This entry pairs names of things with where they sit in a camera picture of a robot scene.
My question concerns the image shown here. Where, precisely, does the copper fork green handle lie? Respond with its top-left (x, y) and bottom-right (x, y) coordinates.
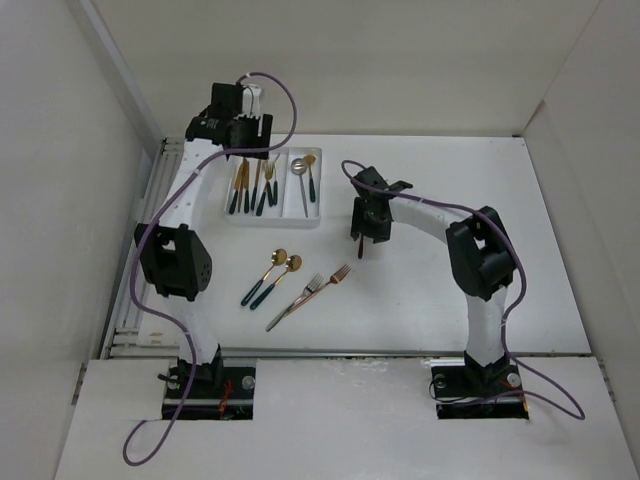
top-left (357, 235), bottom-right (364, 259)

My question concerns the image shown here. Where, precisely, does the gold knife green handle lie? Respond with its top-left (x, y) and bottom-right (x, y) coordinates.
top-left (228, 163), bottom-right (243, 215)
top-left (241, 158), bottom-right (250, 214)
top-left (250, 159), bottom-right (262, 212)

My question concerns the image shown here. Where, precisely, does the gold fork green handle crossed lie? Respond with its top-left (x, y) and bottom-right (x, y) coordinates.
top-left (270, 172), bottom-right (278, 206)

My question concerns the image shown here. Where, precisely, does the silver spoon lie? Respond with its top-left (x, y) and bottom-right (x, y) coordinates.
top-left (291, 158), bottom-right (309, 218)

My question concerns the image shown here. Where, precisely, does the rose gold fork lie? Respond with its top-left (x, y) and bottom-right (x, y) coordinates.
top-left (269, 263), bottom-right (353, 326)

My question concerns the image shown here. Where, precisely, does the gold spoon green handle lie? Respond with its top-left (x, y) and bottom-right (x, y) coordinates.
top-left (250, 255), bottom-right (303, 310)
top-left (303, 154), bottom-right (316, 203)
top-left (240, 248), bottom-right (287, 307)

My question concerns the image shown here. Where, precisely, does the white three-compartment cutlery tray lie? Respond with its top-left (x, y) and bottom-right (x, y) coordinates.
top-left (223, 147), bottom-right (323, 229)

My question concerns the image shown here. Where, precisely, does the silver fork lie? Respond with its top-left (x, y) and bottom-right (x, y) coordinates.
top-left (265, 274), bottom-right (324, 332)

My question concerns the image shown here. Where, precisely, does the gold fork green handle front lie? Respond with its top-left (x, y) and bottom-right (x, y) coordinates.
top-left (264, 153), bottom-right (281, 184)

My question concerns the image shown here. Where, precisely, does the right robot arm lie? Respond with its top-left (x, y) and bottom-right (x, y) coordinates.
top-left (350, 167), bottom-right (516, 394)

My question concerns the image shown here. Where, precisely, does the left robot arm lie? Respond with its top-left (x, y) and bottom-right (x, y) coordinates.
top-left (131, 80), bottom-right (273, 397)

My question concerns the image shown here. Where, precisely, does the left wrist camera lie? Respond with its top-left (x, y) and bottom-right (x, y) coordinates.
top-left (242, 84), bottom-right (263, 117)

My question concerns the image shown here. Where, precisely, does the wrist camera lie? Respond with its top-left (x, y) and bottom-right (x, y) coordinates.
top-left (242, 84), bottom-right (263, 117)
top-left (387, 180), bottom-right (414, 192)

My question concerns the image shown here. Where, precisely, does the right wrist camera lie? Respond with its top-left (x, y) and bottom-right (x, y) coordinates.
top-left (387, 180), bottom-right (414, 192)

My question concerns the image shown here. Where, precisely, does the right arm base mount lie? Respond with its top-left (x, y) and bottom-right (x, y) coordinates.
top-left (429, 365), bottom-right (529, 420)

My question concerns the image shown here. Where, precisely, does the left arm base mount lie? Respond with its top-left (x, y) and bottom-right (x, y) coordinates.
top-left (158, 359), bottom-right (256, 421)

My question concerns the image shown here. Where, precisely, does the aluminium rail frame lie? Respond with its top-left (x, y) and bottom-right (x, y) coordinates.
top-left (99, 136), bottom-right (186, 359)

